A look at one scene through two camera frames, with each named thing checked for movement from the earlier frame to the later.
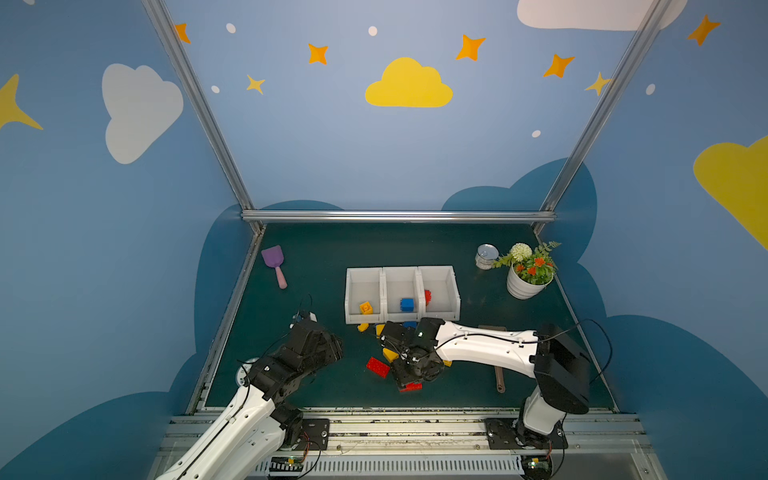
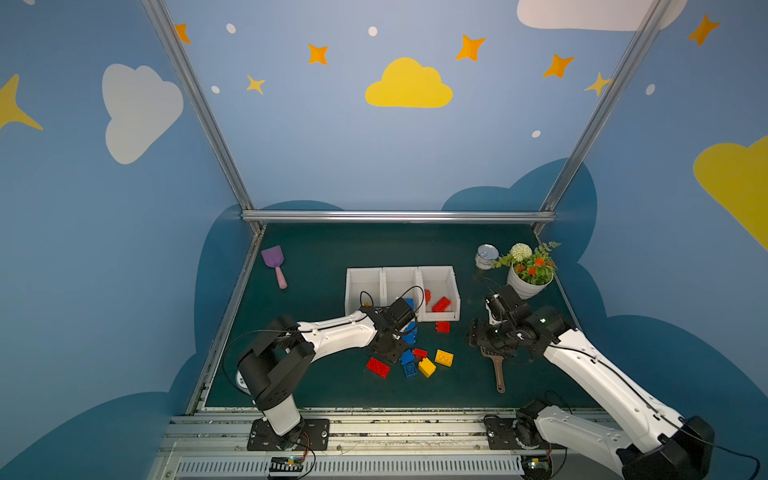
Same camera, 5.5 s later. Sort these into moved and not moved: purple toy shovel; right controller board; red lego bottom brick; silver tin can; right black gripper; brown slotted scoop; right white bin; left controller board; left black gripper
Moved: red lego bottom brick; left black gripper; right black gripper
Not moved: brown slotted scoop; purple toy shovel; right controller board; right white bin; left controller board; silver tin can
